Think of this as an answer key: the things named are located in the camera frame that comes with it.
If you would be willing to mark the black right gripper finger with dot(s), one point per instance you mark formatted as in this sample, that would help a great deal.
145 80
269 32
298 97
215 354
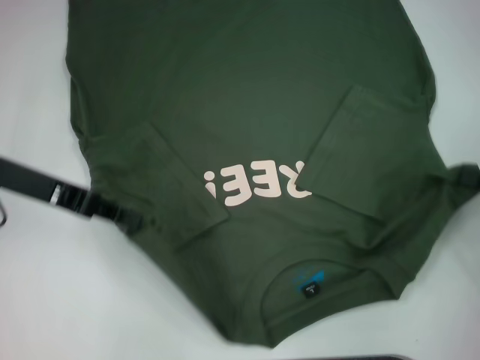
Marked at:
470 176

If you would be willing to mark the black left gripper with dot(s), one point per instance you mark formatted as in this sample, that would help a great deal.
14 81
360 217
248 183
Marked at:
30 180

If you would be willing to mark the dark green FREE! t-shirt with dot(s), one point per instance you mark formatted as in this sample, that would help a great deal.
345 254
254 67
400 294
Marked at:
243 112

